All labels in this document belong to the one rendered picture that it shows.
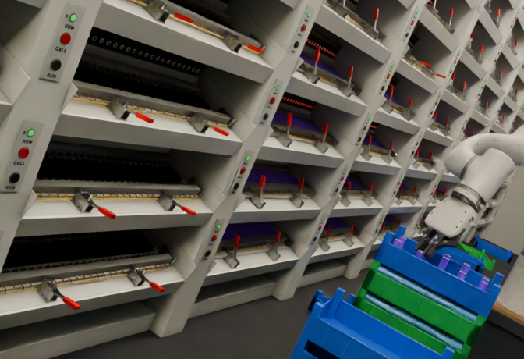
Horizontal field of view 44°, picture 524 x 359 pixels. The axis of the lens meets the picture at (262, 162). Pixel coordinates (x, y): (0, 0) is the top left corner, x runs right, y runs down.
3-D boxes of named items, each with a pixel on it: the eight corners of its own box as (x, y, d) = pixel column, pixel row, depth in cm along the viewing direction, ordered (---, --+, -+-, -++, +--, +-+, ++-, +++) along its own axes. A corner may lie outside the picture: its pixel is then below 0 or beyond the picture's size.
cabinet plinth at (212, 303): (393, 261, 364) (397, 252, 363) (150, 329, 170) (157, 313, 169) (368, 247, 371) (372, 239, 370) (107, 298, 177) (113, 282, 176)
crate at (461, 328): (477, 328, 176) (490, 301, 175) (472, 346, 157) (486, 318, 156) (377, 274, 186) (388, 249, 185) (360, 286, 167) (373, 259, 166)
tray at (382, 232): (401, 243, 352) (419, 225, 348) (366, 251, 299) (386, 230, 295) (376, 217, 360) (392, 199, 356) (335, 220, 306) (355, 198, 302)
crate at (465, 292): (490, 301, 175) (504, 275, 174) (486, 318, 156) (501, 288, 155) (388, 249, 185) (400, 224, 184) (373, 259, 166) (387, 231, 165)
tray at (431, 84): (433, 94, 279) (448, 76, 276) (391, 69, 225) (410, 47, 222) (398, 65, 286) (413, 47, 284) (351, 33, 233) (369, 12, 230)
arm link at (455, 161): (508, 99, 185) (444, 149, 170) (560, 127, 177) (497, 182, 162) (500, 123, 191) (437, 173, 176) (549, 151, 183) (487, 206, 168)
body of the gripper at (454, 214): (486, 217, 167) (458, 250, 165) (455, 200, 174) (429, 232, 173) (477, 201, 162) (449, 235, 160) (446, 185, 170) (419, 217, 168)
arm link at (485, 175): (454, 177, 167) (485, 197, 163) (486, 140, 169) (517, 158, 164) (455, 190, 175) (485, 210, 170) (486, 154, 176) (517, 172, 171)
